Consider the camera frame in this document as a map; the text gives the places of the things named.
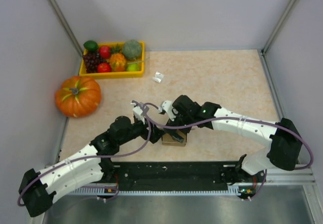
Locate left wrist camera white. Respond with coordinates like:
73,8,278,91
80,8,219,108
131,100,149,124

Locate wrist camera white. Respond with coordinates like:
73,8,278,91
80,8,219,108
131,100,149,124
158,100,176,121

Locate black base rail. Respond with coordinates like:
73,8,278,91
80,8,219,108
100,161,264,192

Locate orange plastic pumpkin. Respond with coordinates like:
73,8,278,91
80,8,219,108
55,76,101,118

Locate small white plastic bag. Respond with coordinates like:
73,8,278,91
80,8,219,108
152,72,165,83

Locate aluminium frame post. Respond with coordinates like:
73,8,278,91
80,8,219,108
261,0,300,57
48,0,83,56

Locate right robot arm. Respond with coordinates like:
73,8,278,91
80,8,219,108
160,95,302,182

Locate right aluminium frame post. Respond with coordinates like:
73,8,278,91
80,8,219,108
261,0,300,57

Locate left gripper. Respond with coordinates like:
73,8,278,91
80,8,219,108
118,115,166,145

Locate small orange pineapple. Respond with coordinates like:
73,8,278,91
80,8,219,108
109,44,127,72

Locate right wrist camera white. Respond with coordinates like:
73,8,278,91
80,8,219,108
158,100,176,121

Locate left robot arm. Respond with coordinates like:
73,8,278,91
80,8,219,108
18,116,165,217

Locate red apple back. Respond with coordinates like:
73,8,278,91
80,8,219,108
99,45,111,59

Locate left aluminium frame post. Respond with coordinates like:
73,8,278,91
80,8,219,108
48,0,83,56

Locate green round melon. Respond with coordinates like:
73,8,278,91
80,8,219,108
122,39,142,60

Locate brown cardboard box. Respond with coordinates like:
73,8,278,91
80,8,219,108
161,130,187,147

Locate dark purple grapes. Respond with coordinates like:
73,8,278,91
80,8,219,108
83,51,105,74

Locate light green apple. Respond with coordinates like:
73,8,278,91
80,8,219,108
126,64,141,72

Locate red apple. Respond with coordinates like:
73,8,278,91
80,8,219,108
99,45,111,59
97,63,112,73

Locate green lime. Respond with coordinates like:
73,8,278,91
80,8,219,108
83,40,99,52

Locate red apple front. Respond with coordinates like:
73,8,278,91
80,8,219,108
97,63,112,73

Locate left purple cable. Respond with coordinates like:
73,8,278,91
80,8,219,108
17,99,153,206

